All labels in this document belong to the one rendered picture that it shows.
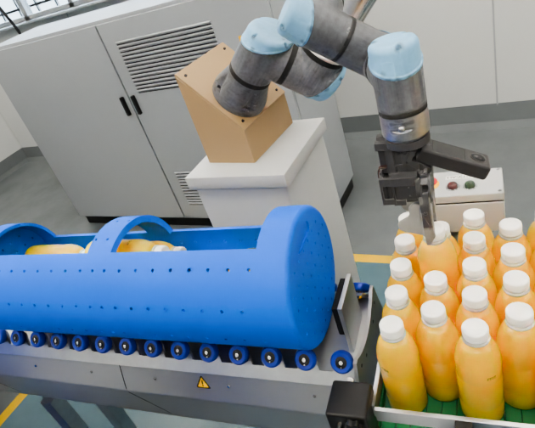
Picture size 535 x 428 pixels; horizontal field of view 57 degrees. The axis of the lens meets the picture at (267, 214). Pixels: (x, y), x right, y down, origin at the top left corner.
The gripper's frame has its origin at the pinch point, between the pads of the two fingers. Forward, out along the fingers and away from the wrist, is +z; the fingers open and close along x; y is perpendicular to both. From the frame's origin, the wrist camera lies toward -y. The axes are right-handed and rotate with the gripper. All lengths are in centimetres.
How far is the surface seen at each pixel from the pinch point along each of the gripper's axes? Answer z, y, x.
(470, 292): 4.7, -6.0, 10.8
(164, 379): 27, 62, 18
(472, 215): 4.8, -6.3, -10.6
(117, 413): 82, 121, 0
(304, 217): -5.8, 22.8, 2.1
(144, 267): -5, 54, 15
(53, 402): 54, 121, 14
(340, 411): 15.1, 14.8, 28.5
